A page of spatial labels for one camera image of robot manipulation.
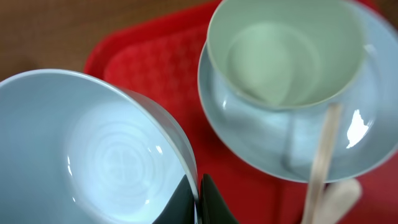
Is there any red serving tray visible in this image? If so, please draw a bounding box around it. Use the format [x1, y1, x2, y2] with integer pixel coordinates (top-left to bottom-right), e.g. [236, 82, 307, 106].
[83, 0, 398, 224]

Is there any white plastic fork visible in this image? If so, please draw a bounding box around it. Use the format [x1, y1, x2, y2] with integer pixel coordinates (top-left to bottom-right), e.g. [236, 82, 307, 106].
[301, 103, 343, 224]

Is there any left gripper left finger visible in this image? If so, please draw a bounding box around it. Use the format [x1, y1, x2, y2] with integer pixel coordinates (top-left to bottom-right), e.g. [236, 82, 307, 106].
[153, 175, 195, 224]

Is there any light blue bowl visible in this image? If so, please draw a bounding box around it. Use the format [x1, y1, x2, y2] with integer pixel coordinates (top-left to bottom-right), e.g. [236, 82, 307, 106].
[1, 69, 200, 223]

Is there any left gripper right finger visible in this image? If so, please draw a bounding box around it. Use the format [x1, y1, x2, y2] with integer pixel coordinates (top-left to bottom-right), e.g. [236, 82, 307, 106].
[200, 174, 239, 224]

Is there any light blue plate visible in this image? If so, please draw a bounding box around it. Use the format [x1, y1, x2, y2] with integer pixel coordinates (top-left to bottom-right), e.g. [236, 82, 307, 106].
[198, 3, 397, 182]

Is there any mint green bowl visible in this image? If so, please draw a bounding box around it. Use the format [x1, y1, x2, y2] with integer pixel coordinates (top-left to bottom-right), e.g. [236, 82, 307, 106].
[206, 0, 366, 110]

